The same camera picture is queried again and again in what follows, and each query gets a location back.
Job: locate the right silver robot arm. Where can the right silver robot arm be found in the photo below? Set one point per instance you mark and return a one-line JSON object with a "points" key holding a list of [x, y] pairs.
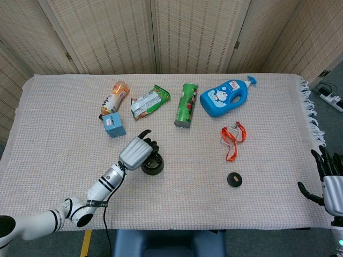
{"points": [[338, 233]]}

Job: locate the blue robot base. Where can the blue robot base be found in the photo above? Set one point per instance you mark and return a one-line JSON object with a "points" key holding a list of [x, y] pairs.
{"points": [[166, 243]]}

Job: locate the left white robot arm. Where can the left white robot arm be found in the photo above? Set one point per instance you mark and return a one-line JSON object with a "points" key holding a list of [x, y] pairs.
{"points": [[96, 190]]}

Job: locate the small light blue box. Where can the small light blue box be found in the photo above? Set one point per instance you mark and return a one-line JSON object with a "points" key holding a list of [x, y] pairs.
{"points": [[114, 125]]}

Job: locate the pale woven tablecloth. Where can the pale woven tablecloth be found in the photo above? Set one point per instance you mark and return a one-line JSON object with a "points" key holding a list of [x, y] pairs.
{"points": [[187, 203]]}

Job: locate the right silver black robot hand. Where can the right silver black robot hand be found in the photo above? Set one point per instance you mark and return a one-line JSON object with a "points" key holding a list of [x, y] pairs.
{"points": [[333, 192]]}

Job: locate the green silver snack bag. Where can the green silver snack bag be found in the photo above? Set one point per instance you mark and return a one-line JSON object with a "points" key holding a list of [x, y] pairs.
{"points": [[147, 103]]}

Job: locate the green chips can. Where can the green chips can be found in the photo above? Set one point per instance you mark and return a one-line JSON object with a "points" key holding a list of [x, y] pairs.
{"points": [[186, 107]]}

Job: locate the beige woven folding screen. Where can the beige woven folding screen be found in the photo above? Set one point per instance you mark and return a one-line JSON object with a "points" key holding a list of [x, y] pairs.
{"points": [[107, 34]]}

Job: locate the orange drink bottle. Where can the orange drink bottle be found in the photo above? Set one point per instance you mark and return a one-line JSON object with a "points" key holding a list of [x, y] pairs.
{"points": [[116, 97]]}

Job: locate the black kettle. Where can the black kettle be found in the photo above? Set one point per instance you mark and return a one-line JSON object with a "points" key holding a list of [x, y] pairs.
{"points": [[154, 169]]}

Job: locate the black kettle lid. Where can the black kettle lid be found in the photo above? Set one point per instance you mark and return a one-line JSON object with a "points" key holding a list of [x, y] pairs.
{"points": [[234, 180]]}

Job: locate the blue detergent bottle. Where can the blue detergent bottle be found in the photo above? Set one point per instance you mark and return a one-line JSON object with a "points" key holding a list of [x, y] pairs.
{"points": [[217, 101]]}

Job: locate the white power strip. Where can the white power strip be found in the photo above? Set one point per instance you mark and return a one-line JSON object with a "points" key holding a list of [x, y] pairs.
{"points": [[333, 100]]}

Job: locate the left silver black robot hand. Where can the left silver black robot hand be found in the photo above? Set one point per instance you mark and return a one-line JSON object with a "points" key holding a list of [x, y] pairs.
{"points": [[134, 155]]}

